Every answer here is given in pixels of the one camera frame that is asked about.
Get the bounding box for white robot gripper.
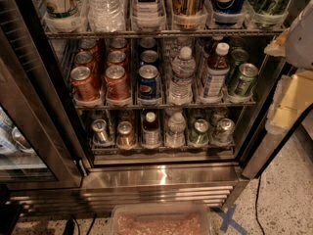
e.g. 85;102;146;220
264;0;313;135

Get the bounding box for green can middle front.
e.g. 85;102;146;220
228;63;258;97

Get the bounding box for green can middle behind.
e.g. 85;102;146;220
225;49;249;84

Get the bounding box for silver green can bottom right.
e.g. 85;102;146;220
212;118;235;144

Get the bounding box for water bottle middle shelf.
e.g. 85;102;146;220
169;46;196;105

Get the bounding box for green can bottom shelf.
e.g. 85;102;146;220
189;118;208;145

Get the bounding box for gold brown tall can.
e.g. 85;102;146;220
172;0;204;29

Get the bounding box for water bottle bottom shelf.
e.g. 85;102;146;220
165;112;186;148

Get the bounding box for pepsi can middle behind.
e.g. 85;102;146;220
140;50;159;67

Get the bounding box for blue pepsi can middle shelf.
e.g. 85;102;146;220
138;65;159;100

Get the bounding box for tea bottle bottom shelf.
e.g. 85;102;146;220
143;112;160;146

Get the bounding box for white labelled bottle top shelf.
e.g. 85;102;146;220
132;0;162;28

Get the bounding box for red soda can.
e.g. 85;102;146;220
107;51;128;69
105;65;130;100
109;38;128;53
74;51;96;70
70;66;100;102
78;39;99;54

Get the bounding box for bronze can bottom shelf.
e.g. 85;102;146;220
117;121;135;146

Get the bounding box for stainless steel fridge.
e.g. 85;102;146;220
0;0;313;217

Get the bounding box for clear water bottle top shelf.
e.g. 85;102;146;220
87;0;125;32

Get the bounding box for silver can bottom left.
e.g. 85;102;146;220
91;119;109;143

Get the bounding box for red soda can back left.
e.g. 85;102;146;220
78;39;99;54

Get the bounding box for red soda can middle left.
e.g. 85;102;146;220
74;51;96;70

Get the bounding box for red soda can front left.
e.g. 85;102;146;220
70;66;100;102

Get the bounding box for white 7up can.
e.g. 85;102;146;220
43;0;78;19

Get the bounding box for glass fridge door left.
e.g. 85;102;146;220
0;0;88;191

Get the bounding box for iced tea bottle white cap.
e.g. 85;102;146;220
201;42;230;98

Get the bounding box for blue tape cross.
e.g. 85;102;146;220
213;204;247;235

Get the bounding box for clear plastic bin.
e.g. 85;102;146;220
110;202;212;235

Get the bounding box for black power cable right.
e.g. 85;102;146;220
254;175;266;235

